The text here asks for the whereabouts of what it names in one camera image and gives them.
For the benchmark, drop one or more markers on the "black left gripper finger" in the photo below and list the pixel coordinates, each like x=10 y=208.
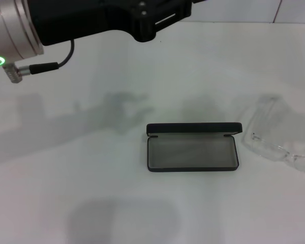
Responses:
x=172 y=8

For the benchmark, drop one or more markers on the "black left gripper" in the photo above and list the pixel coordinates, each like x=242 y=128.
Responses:
x=91 y=17

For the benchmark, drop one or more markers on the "clear transparent glasses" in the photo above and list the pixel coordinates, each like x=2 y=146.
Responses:
x=269 y=150

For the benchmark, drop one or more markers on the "black glasses case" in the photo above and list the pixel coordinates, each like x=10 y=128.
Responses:
x=190 y=155

